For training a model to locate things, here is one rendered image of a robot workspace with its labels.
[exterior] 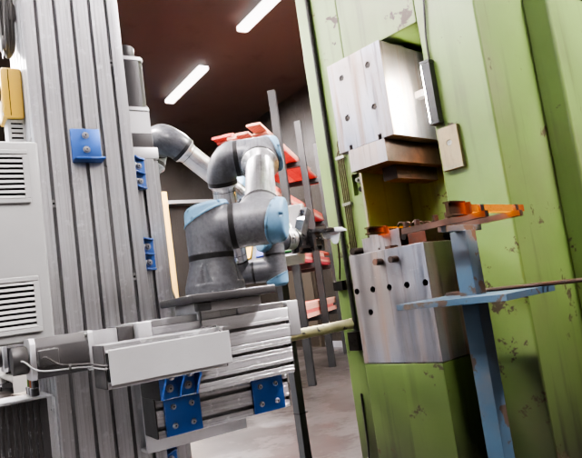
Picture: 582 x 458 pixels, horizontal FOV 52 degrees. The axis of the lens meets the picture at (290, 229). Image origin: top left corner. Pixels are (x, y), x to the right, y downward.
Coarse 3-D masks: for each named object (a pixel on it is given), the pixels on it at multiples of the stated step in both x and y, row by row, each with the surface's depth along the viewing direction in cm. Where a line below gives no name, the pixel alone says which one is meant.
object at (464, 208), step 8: (448, 208) 169; (456, 208) 171; (464, 208) 174; (472, 208) 176; (488, 208) 182; (496, 208) 185; (504, 208) 189; (512, 208) 193; (520, 208) 197; (448, 216) 170; (456, 216) 173
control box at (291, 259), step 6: (294, 204) 275; (300, 204) 273; (288, 210) 275; (294, 210) 273; (294, 216) 271; (294, 222) 269; (252, 252) 270; (252, 258) 267; (258, 258) 266; (288, 258) 262; (294, 258) 261; (300, 258) 261; (288, 264) 266
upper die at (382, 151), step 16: (368, 144) 247; (384, 144) 241; (400, 144) 247; (416, 144) 255; (432, 144) 264; (352, 160) 253; (368, 160) 247; (384, 160) 241; (400, 160) 246; (416, 160) 253; (432, 160) 261
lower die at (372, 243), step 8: (392, 232) 239; (400, 232) 237; (368, 240) 248; (376, 240) 245; (384, 240) 242; (392, 240) 239; (400, 240) 236; (408, 240) 239; (368, 248) 248; (376, 248) 245; (384, 248) 242
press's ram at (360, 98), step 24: (384, 48) 243; (408, 48) 255; (336, 72) 259; (360, 72) 249; (384, 72) 240; (408, 72) 252; (336, 96) 259; (360, 96) 249; (384, 96) 240; (408, 96) 248; (336, 120) 260; (360, 120) 249; (384, 120) 240; (408, 120) 245; (360, 144) 250
